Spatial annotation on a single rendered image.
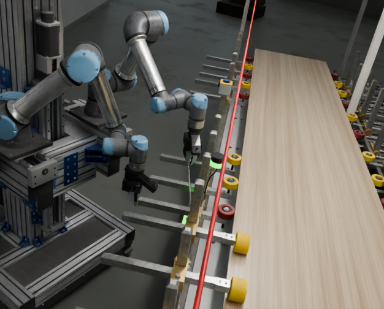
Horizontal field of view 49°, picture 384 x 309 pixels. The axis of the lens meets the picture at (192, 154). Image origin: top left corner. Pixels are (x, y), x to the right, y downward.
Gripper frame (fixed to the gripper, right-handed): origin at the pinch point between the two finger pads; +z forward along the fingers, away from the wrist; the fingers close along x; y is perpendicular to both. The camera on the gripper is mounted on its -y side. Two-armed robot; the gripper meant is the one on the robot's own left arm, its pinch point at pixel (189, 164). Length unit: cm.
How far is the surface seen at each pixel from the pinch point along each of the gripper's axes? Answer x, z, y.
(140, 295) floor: 15, 99, 5
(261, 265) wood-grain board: -19, 8, -59
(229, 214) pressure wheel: -14.4, 8.1, -28.0
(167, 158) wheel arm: 4.4, 18.6, 34.0
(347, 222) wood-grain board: -71, 9, -34
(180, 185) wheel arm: 1.3, 17.3, 6.2
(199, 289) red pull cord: 33, -68, -133
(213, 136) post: -11.0, -12.6, 6.3
